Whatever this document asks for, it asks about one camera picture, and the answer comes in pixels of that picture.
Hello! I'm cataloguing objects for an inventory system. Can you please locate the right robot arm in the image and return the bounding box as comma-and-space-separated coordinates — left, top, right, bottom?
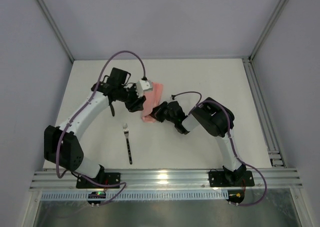
150, 97, 247, 184

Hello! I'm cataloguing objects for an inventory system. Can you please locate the pink satin napkin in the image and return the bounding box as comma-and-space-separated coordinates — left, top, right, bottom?
141, 82, 164, 123

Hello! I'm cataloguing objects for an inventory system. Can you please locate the black knife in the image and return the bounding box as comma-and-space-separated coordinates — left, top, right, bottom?
109, 103, 115, 117

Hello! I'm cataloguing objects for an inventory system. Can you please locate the left controller board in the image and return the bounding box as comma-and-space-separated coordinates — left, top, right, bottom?
87, 191, 106, 206

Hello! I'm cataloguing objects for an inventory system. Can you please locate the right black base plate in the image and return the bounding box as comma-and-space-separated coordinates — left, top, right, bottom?
208, 166, 255, 187

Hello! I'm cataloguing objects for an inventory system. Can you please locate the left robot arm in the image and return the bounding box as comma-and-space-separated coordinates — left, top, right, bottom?
44, 68, 153, 187

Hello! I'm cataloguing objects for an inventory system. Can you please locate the corner frame post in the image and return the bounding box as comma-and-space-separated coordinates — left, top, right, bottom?
35, 0, 75, 64
248, 0, 289, 62

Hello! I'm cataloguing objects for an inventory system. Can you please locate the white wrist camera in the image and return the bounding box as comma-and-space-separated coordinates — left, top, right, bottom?
135, 79, 153, 98
171, 94, 177, 101

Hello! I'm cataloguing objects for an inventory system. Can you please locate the right controller board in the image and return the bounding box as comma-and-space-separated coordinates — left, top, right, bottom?
226, 190, 245, 205

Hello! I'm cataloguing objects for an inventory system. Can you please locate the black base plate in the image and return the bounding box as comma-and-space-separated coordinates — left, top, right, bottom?
76, 172, 121, 189
208, 166, 255, 187

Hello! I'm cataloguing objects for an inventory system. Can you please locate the grey slotted cable duct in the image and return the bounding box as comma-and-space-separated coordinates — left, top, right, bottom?
40, 189, 228, 201

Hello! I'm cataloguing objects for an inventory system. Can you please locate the controller board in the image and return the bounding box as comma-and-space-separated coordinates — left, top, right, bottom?
226, 190, 245, 205
87, 191, 106, 206

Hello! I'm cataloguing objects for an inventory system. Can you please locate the aluminium rail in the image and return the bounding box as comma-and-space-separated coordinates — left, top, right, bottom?
242, 58, 287, 168
29, 168, 303, 191

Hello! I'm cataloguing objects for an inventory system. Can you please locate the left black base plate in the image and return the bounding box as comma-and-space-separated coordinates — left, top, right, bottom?
76, 172, 121, 189

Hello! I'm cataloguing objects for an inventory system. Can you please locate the aluminium front rail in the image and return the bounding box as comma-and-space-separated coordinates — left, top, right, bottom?
29, 168, 303, 191

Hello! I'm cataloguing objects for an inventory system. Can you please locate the right corner frame post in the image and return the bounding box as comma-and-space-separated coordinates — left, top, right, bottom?
248, 0, 289, 62

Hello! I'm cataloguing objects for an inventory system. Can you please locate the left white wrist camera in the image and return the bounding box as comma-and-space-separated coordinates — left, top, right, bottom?
135, 79, 153, 98

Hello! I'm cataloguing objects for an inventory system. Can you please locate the left corner frame post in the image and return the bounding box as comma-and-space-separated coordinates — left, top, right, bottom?
35, 0, 75, 64

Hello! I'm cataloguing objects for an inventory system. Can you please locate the right side aluminium rail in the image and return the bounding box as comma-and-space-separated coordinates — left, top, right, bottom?
242, 58, 287, 168

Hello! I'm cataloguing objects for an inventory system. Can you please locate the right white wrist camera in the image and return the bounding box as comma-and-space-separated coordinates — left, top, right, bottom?
171, 94, 177, 101

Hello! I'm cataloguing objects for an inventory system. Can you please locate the silver fork black handle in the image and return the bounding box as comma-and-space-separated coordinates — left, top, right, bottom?
123, 123, 133, 165

